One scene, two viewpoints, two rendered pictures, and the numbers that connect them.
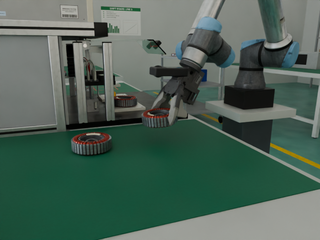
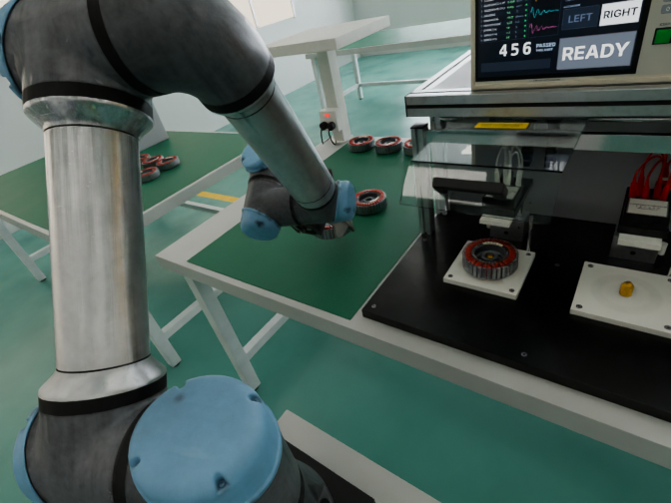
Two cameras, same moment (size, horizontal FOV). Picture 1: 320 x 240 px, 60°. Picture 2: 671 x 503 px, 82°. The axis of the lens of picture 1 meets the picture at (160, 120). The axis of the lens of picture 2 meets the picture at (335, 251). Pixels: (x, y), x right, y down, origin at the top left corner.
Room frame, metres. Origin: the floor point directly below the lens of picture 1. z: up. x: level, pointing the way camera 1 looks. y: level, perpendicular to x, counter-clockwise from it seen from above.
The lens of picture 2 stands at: (1.65, -0.41, 1.35)
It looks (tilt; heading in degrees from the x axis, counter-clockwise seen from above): 34 degrees down; 153
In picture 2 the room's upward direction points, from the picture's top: 14 degrees counter-clockwise
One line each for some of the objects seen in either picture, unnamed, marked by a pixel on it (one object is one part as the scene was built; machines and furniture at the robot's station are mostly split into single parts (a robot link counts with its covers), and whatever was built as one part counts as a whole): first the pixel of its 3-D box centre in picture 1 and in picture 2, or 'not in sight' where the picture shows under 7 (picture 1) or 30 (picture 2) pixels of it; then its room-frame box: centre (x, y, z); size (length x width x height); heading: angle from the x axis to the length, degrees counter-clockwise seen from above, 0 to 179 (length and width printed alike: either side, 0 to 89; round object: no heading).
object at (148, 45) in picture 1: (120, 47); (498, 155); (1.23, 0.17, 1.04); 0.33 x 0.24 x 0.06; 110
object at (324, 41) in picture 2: not in sight; (334, 97); (0.29, 0.43, 0.98); 0.37 x 0.35 x 0.46; 20
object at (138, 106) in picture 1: (125, 106); (489, 266); (1.23, 0.16, 0.78); 0.15 x 0.15 x 0.01; 20
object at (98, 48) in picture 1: (95, 48); (579, 141); (1.30, 0.29, 1.03); 0.62 x 0.01 x 0.03; 20
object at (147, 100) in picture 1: (116, 105); (551, 281); (1.33, 0.21, 0.76); 0.64 x 0.47 x 0.02; 20
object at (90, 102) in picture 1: (91, 104); (509, 224); (1.18, 0.29, 0.80); 0.08 x 0.05 x 0.06; 20
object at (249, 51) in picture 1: (254, 53); (216, 460); (1.39, -0.46, 1.01); 0.13 x 0.12 x 0.14; 43
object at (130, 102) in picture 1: (124, 101); (489, 257); (1.23, 0.16, 0.80); 0.11 x 0.11 x 0.04
